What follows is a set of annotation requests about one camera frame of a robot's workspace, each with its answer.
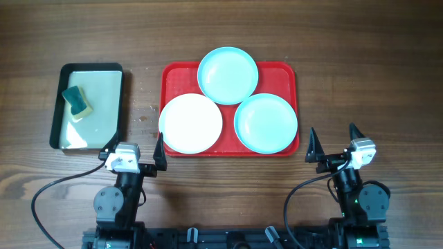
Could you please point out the light blue plate top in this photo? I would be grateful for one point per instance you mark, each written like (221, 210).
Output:
(227, 75)

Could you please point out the light blue plate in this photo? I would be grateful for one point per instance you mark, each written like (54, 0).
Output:
(227, 75)
(265, 123)

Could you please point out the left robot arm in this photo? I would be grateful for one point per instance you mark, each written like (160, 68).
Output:
(116, 206)

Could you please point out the red plastic tray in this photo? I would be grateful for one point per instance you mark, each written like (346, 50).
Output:
(276, 78)

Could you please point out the white round plate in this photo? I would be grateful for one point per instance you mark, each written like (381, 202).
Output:
(190, 123)

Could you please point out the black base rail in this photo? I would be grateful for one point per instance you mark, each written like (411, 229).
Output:
(235, 238)

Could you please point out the black water tray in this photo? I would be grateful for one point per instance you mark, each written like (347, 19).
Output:
(102, 85)

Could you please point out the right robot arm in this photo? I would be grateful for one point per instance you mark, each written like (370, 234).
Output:
(363, 204)

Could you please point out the green yellow sponge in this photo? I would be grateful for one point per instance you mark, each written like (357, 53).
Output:
(79, 106)

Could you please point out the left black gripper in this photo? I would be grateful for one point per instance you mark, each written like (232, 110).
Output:
(149, 170)

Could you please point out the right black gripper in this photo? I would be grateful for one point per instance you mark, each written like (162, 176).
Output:
(315, 151)

